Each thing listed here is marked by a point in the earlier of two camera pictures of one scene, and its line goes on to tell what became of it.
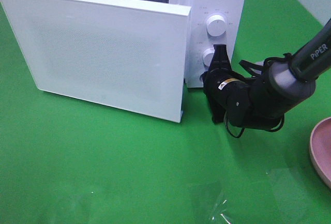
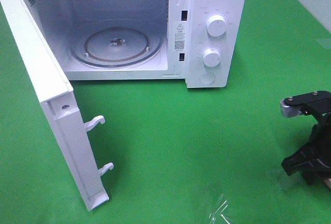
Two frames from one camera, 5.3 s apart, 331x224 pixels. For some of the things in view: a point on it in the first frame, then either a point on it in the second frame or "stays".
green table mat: [63, 161] stays
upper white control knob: [216, 25] stays
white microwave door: [124, 53] to [57, 97]
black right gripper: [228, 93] to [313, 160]
